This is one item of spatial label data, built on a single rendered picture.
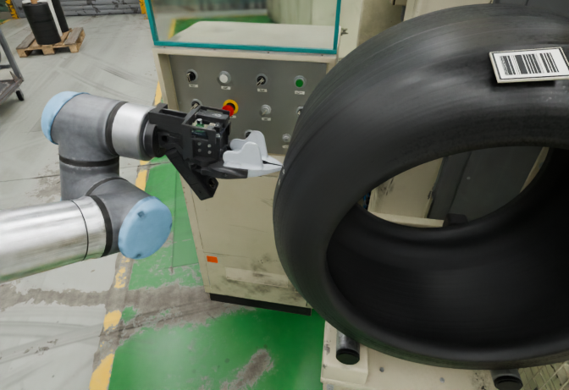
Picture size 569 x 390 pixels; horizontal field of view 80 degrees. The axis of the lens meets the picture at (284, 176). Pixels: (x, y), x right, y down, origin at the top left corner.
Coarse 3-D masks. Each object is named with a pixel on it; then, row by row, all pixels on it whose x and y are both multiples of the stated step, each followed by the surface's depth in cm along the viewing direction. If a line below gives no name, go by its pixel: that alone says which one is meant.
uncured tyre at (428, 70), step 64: (384, 64) 39; (448, 64) 34; (320, 128) 41; (384, 128) 36; (448, 128) 34; (512, 128) 33; (320, 192) 42; (320, 256) 48; (384, 256) 80; (448, 256) 79; (512, 256) 72; (384, 320) 68; (448, 320) 68; (512, 320) 64
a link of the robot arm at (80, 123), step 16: (64, 96) 53; (80, 96) 54; (96, 96) 54; (48, 112) 52; (64, 112) 52; (80, 112) 52; (96, 112) 52; (112, 112) 52; (48, 128) 53; (64, 128) 52; (80, 128) 52; (96, 128) 52; (112, 128) 52; (64, 144) 53; (80, 144) 53; (96, 144) 53; (112, 144) 52; (80, 160) 54; (96, 160) 55
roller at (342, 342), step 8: (336, 336) 67; (344, 336) 65; (336, 344) 65; (344, 344) 64; (352, 344) 64; (336, 352) 64; (344, 352) 63; (352, 352) 63; (344, 360) 64; (352, 360) 64
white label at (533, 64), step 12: (540, 48) 32; (552, 48) 32; (492, 60) 32; (504, 60) 32; (516, 60) 32; (528, 60) 31; (540, 60) 31; (552, 60) 31; (564, 60) 31; (504, 72) 31; (516, 72) 31; (528, 72) 31; (540, 72) 30; (552, 72) 30; (564, 72) 30
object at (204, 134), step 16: (160, 112) 52; (176, 112) 52; (192, 112) 53; (208, 112) 54; (224, 112) 55; (160, 128) 52; (176, 128) 52; (192, 128) 49; (208, 128) 51; (224, 128) 53; (144, 144) 53; (160, 144) 55; (176, 144) 54; (192, 144) 51; (208, 144) 52; (224, 144) 57; (192, 160) 53; (208, 160) 53
